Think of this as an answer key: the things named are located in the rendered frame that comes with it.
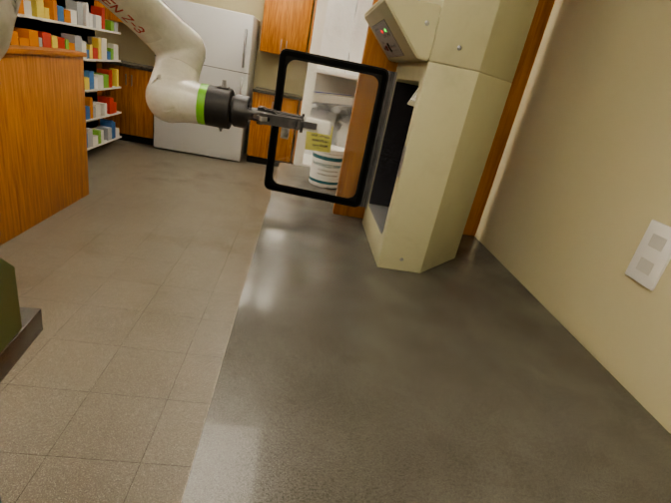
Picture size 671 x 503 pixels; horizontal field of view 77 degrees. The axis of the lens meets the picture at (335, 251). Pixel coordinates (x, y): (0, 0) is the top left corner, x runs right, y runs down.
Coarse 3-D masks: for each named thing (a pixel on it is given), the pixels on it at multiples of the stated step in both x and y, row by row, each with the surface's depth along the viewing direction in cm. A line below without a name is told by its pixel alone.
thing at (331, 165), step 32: (288, 64) 115; (288, 96) 119; (320, 96) 118; (352, 96) 117; (352, 128) 120; (288, 160) 125; (320, 160) 125; (352, 160) 124; (320, 192) 128; (352, 192) 127
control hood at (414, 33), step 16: (384, 0) 81; (400, 0) 81; (416, 0) 81; (368, 16) 103; (384, 16) 88; (400, 16) 82; (416, 16) 82; (432, 16) 82; (400, 32) 84; (416, 32) 83; (432, 32) 83; (400, 48) 92; (416, 48) 84
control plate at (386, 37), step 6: (378, 24) 98; (384, 24) 92; (378, 30) 102; (378, 36) 106; (384, 36) 100; (390, 36) 94; (384, 42) 104; (390, 42) 98; (396, 42) 92; (390, 48) 102; (396, 48) 96; (390, 54) 106; (396, 54) 99; (402, 54) 94
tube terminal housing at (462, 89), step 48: (432, 0) 89; (480, 0) 81; (528, 0) 90; (432, 48) 84; (480, 48) 85; (432, 96) 88; (480, 96) 91; (432, 144) 92; (480, 144) 101; (432, 192) 96; (384, 240) 100; (432, 240) 102
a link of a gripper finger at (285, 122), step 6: (264, 114) 95; (270, 114) 96; (270, 120) 96; (276, 120) 96; (282, 120) 97; (288, 120) 97; (294, 120) 97; (300, 120) 98; (276, 126) 97; (282, 126) 97; (288, 126) 98; (294, 126) 98
